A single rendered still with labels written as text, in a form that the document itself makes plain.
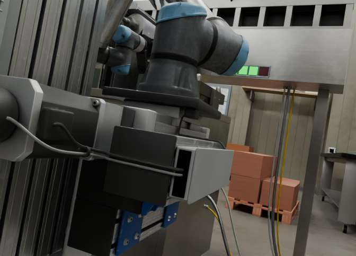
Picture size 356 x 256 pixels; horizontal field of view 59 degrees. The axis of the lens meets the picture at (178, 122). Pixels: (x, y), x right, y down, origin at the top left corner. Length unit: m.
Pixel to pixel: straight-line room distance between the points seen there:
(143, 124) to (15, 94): 0.22
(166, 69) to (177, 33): 0.09
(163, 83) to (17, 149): 0.41
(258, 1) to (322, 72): 0.58
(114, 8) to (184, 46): 0.51
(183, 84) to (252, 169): 3.08
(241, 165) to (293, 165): 3.88
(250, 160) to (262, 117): 3.95
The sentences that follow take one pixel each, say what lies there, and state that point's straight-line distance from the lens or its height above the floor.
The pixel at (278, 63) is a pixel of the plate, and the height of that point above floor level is 1.23.
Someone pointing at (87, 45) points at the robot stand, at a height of 0.89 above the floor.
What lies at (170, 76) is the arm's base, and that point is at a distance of 0.70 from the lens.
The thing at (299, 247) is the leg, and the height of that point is 0.23.
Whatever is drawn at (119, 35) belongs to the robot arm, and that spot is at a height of 1.10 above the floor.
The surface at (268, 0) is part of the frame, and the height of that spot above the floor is 1.61.
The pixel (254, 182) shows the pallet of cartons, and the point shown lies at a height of 0.36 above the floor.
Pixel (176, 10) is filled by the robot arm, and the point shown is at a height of 1.01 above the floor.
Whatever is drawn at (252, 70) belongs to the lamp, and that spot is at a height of 1.18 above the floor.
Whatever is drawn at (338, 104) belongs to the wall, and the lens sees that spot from 7.16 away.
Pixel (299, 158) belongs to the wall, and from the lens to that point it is 7.57.
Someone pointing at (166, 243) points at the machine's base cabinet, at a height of 0.28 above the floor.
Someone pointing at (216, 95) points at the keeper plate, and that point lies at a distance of 1.77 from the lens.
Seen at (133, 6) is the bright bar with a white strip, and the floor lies 1.44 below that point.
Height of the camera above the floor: 0.74
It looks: 2 degrees up
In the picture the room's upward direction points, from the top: 10 degrees clockwise
